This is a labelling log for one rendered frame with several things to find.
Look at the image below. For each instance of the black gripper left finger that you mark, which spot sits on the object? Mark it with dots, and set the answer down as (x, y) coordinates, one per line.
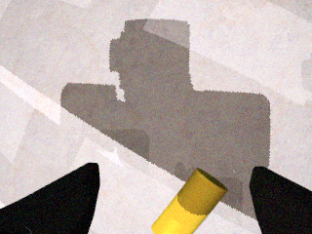
(65, 206)

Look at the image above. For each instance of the yellow cylinder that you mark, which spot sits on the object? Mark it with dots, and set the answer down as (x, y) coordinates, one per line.
(193, 203)

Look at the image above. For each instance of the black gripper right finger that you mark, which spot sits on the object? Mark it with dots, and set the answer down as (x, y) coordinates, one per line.
(281, 206)

